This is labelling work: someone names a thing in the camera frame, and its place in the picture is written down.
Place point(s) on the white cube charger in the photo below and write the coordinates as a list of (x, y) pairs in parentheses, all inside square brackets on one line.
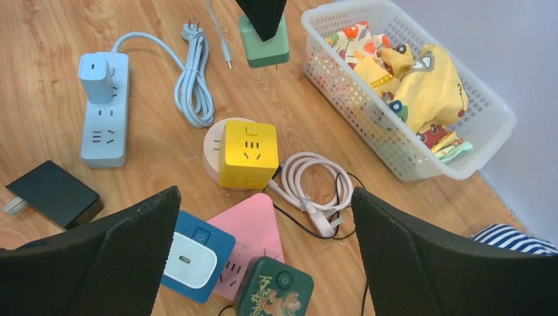
[(189, 262)]

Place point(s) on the blue cube socket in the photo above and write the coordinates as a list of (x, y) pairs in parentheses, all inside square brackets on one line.
[(221, 242)]

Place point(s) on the green USB charger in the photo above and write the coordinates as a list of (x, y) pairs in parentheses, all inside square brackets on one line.
[(260, 53)]

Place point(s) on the white plastic basket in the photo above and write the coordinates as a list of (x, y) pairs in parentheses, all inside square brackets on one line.
[(487, 123)]

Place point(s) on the pink triangular power strip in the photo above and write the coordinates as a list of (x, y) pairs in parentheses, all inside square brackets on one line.
[(253, 224)]

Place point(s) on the blue white striped cloth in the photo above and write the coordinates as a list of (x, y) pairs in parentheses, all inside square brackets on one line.
[(510, 238)]

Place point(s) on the white power strip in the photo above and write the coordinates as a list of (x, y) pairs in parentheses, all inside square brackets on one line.
[(105, 129)]

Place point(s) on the dark green adapter plug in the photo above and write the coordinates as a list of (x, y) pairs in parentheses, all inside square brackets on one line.
[(270, 287)]

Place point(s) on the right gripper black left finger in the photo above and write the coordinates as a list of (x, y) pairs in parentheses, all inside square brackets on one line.
[(110, 266)]

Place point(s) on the yellow patterned clothes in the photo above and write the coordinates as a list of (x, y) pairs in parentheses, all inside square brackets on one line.
[(425, 92)]

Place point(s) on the round pink power strip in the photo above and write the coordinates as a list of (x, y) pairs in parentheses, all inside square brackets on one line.
[(211, 147)]

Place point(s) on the yellow cube socket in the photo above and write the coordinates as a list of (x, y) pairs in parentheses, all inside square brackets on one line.
[(248, 155)]

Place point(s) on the light blue charger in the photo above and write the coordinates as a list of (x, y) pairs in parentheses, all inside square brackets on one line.
[(96, 78)]

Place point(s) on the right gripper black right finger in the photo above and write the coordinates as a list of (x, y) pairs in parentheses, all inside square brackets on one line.
[(416, 268)]

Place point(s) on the black power adapter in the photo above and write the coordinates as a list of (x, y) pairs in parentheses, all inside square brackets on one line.
[(56, 194)]

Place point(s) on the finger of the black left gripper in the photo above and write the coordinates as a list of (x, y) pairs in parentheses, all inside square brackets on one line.
[(265, 15)]

